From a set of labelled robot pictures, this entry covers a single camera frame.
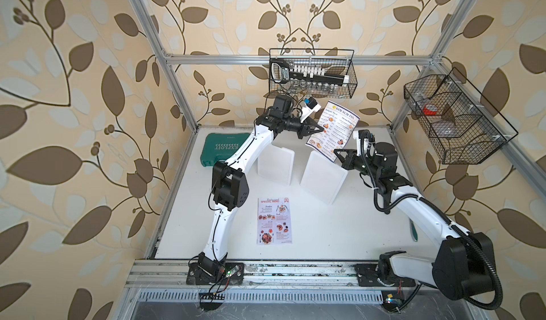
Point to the white Dim Sum Inn menu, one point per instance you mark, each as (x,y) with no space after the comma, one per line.
(338,123)

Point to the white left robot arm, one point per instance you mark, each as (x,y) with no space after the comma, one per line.
(230,189)

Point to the black wire basket wall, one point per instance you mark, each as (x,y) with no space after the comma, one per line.
(469,127)
(333,61)

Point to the green handled tool on table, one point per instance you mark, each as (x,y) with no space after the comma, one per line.
(413,231)

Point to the black tool in basket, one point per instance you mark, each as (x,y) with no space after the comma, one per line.
(282,72)

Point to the black wire basket back wall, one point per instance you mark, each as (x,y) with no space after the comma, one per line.
(333,61)

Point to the red object in basket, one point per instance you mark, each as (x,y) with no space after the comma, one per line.
(430,109)

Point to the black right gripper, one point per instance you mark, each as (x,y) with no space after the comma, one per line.
(348,162)

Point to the black wire basket right wall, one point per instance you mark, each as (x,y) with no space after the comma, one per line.
(469,127)

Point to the pink special menu sheet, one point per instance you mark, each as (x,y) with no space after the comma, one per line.
(274,222)

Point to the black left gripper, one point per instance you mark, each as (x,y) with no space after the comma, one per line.
(304,128)

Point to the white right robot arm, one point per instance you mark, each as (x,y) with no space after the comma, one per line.
(464,266)

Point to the green plastic tool case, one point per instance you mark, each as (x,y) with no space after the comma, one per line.
(219,147)

